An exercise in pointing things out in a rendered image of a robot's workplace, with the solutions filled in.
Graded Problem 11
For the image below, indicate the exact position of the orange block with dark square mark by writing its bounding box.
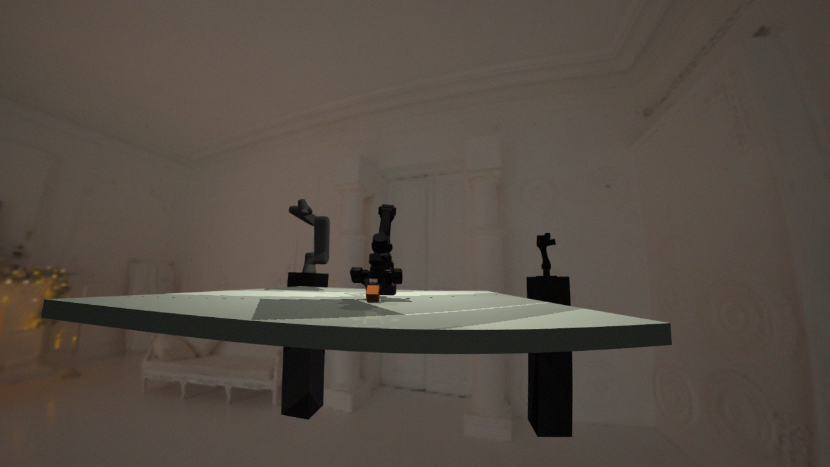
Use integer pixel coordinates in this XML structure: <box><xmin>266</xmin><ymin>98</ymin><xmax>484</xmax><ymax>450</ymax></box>
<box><xmin>366</xmin><ymin>285</ymin><xmax>380</xmax><ymax>302</ymax></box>

